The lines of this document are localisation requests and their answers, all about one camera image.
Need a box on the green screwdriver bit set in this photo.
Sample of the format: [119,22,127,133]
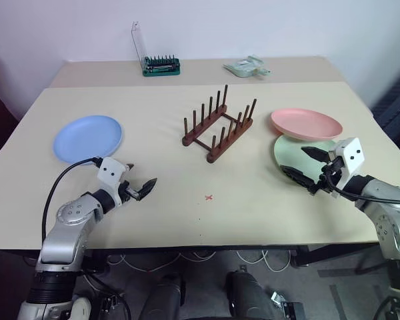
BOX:
[140,55,182,77]

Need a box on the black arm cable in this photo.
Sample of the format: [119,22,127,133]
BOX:
[41,157,103,241]
[321,165,400,203]

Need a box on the black table frame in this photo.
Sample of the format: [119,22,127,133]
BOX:
[289,244,385,268]

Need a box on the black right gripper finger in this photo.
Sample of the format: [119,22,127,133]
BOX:
[301,145,331,164]
[280,164,321,196]

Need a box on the pink red plate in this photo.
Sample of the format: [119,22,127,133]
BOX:
[270,108,344,141]

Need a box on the white cable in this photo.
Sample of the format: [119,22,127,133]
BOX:
[236,248,293,273]
[119,250,218,273]

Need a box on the dark rounded shape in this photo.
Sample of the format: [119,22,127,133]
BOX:
[142,272,187,320]
[225,270,278,320]

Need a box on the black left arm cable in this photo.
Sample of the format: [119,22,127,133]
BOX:
[41,157,103,241]

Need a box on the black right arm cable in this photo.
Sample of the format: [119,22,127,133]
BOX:
[321,165,400,203]

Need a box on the clear plastic case lid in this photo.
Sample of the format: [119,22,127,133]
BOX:
[131,20,148,65]

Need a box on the green plate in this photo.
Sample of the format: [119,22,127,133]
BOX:
[273,133,338,180]

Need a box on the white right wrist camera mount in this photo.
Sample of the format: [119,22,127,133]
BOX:
[329,137,365,199]

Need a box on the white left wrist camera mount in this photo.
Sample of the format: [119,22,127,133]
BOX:
[97,157,128,204]

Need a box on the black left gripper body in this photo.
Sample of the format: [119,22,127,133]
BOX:
[118,181,140,203]

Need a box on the dark ribbed radiator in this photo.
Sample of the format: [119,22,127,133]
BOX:
[369,65,400,148]

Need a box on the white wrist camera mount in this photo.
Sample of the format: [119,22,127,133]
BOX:
[329,137,365,199]
[97,157,128,204]

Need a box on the wooden dish rack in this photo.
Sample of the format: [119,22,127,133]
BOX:
[181,84,257,164]

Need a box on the blue plate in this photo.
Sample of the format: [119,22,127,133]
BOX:
[52,115,125,164]

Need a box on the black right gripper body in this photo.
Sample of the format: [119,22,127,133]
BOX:
[318,155,343,195]

